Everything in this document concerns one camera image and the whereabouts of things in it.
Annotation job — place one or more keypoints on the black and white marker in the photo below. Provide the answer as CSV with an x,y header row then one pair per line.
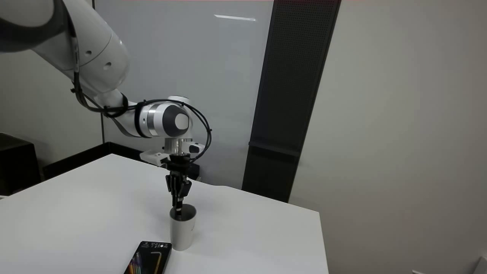
x,y
178,211

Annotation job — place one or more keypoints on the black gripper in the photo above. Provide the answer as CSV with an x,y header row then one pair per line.
x,y
186,166

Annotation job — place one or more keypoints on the black vertical wall panel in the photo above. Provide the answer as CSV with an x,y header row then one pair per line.
x,y
297,48

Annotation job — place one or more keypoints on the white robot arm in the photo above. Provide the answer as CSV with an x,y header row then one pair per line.
x,y
72,37

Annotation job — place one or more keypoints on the white mug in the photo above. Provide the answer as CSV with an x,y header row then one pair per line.
x,y
183,229

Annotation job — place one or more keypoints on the black hex key set box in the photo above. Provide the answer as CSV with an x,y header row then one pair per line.
x,y
149,258

